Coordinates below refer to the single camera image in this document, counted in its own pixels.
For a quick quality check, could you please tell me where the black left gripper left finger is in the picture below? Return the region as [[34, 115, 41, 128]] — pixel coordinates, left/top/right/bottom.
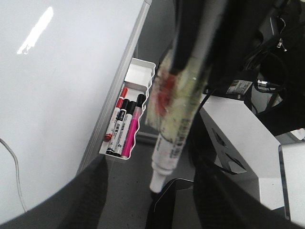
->
[[0, 155, 108, 229]]

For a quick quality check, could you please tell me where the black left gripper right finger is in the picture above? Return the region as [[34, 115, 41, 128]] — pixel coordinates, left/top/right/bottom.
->
[[192, 164, 305, 229]]

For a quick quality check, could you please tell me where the white black whiteboard marker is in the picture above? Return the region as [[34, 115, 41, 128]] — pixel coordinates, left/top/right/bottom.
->
[[146, 0, 229, 194]]

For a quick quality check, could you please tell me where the red whiteboard marker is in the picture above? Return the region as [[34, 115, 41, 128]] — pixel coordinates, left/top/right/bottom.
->
[[104, 86, 128, 142]]

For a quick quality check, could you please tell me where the white whiteboard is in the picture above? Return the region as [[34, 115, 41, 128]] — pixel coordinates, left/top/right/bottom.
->
[[0, 0, 140, 222]]

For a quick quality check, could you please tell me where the white metal box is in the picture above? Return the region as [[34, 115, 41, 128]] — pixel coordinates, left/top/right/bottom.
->
[[200, 96, 284, 210]]

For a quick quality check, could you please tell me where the black capped white marker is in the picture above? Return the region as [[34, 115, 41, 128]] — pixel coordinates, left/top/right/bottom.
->
[[106, 99, 130, 155]]

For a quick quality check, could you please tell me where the pink highlighter marker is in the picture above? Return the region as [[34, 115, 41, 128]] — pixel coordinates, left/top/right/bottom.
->
[[121, 94, 146, 159]]

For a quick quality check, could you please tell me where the white marker tray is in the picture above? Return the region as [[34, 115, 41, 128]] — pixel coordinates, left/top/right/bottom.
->
[[99, 58, 156, 160]]

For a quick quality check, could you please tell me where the grey aluminium whiteboard frame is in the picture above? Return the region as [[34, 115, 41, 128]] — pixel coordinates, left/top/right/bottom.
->
[[76, 0, 152, 174]]

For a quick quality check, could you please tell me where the grey cable on whiteboard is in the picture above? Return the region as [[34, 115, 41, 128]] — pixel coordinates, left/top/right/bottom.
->
[[0, 138, 28, 213]]

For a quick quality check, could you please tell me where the black cable bundle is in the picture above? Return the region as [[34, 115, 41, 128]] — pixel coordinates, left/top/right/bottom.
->
[[243, 14, 305, 115]]

